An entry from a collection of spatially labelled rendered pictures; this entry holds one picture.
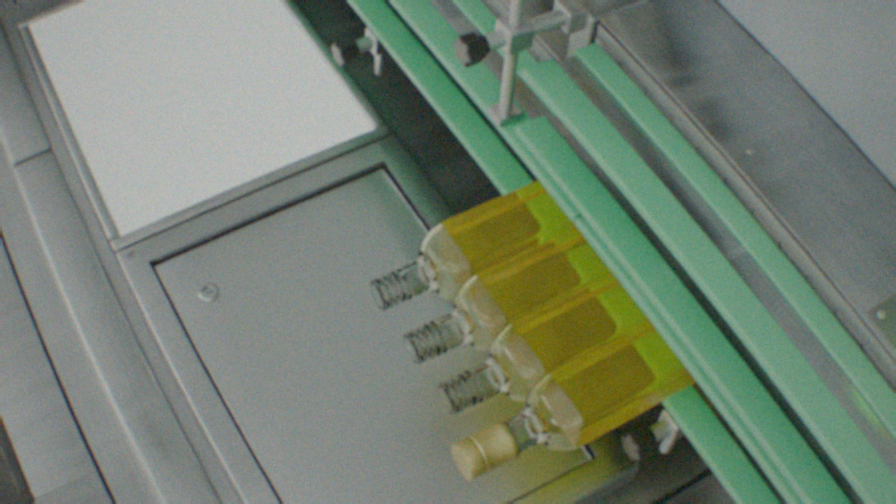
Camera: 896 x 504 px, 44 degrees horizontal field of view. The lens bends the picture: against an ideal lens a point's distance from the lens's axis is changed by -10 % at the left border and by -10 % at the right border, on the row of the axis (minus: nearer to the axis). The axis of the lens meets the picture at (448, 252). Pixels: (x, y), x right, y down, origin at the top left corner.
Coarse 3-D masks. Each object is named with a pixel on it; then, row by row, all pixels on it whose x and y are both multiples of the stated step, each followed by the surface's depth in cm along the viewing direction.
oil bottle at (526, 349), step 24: (600, 288) 103; (624, 288) 103; (552, 312) 102; (576, 312) 102; (600, 312) 102; (624, 312) 102; (504, 336) 100; (528, 336) 100; (552, 336) 100; (576, 336) 100; (600, 336) 101; (504, 360) 99; (528, 360) 99; (552, 360) 99; (504, 384) 100; (528, 384) 99
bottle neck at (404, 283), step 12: (408, 264) 106; (420, 264) 105; (384, 276) 105; (396, 276) 104; (408, 276) 104; (420, 276) 105; (372, 288) 105; (384, 288) 104; (396, 288) 104; (408, 288) 104; (420, 288) 105; (432, 288) 106; (384, 300) 104; (396, 300) 104
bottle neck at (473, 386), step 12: (468, 372) 100; (480, 372) 99; (492, 372) 99; (444, 384) 99; (456, 384) 99; (468, 384) 99; (480, 384) 99; (492, 384) 99; (444, 396) 100; (456, 396) 98; (468, 396) 98; (480, 396) 99; (456, 408) 98; (468, 408) 99
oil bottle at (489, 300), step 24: (552, 240) 107; (576, 240) 107; (504, 264) 105; (528, 264) 105; (552, 264) 105; (576, 264) 105; (600, 264) 105; (480, 288) 103; (504, 288) 103; (528, 288) 103; (552, 288) 103; (576, 288) 104; (456, 312) 103; (480, 312) 102; (504, 312) 102; (528, 312) 102; (480, 336) 102
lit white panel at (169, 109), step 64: (128, 0) 146; (192, 0) 146; (256, 0) 146; (64, 64) 138; (128, 64) 138; (192, 64) 139; (256, 64) 139; (320, 64) 139; (128, 128) 132; (192, 128) 132; (256, 128) 133; (320, 128) 133; (128, 192) 126; (192, 192) 127
